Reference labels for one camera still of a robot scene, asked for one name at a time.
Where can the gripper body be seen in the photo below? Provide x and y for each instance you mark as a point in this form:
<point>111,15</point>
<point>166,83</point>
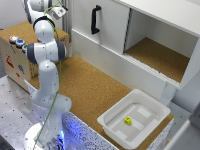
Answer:
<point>58,12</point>

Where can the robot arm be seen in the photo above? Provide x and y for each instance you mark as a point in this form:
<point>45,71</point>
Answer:
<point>46,76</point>

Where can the yellow block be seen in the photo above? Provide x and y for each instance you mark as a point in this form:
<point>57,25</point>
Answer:
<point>127,120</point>

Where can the green button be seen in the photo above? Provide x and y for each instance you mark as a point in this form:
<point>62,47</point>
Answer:
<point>25,47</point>

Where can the blue button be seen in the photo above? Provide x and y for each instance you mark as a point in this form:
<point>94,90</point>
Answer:
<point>20,42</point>

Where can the white sliding door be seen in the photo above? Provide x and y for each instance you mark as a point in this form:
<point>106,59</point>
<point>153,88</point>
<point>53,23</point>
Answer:
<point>106,23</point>

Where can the red button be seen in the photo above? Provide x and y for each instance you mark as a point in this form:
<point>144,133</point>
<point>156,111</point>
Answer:
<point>13,39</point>

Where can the wooden drawer box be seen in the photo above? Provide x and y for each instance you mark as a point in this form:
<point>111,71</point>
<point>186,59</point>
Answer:
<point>16,53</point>

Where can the white cabinet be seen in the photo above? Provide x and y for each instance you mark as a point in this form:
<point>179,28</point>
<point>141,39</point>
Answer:
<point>156,43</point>

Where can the white plastic box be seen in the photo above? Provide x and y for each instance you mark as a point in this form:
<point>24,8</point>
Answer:
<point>133,118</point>

